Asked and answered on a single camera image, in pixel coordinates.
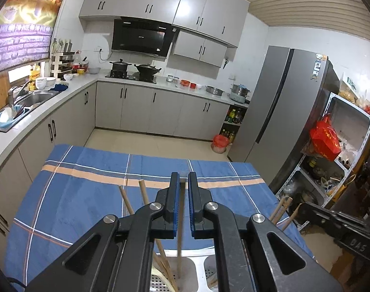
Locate black cooking pot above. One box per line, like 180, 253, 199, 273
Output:
110, 59, 130, 78

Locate black range hood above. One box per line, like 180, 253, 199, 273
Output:
111, 17, 177, 57

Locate grey kitchen cabinets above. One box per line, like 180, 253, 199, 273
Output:
79, 0, 249, 67
0, 78, 230, 264

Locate printed window blind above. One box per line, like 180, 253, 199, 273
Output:
0, 0, 63, 72

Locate red trash bin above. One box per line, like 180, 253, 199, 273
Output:
211, 135, 230, 154

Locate grey lower kitchen cabinets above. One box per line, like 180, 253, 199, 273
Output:
0, 78, 230, 264

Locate steel basin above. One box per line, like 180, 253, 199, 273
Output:
206, 86, 224, 96

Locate grey upper kitchen cabinets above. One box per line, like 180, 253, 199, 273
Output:
79, 0, 249, 67

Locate black wok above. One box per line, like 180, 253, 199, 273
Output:
134, 64, 161, 76

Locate white metal shelf rack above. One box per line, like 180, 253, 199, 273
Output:
276, 92, 370, 220

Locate grey double door refrigerator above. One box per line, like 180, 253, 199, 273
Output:
228, 46, 340, 192

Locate wooden knife rack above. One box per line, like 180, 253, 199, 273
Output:
50, 38, 79, 79

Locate steel steamer pot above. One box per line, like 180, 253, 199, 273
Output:
229, 84, 250, 103

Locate blue plaid tablecloth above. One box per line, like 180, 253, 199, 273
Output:
4, 144, 315, 292

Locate red bag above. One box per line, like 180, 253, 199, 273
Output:
310, 114, 341, 162

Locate white plastic utensil holder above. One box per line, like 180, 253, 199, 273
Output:
165, 246, 219, 291

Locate steel kitchen sink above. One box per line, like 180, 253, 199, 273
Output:
0, 90, 59, 133

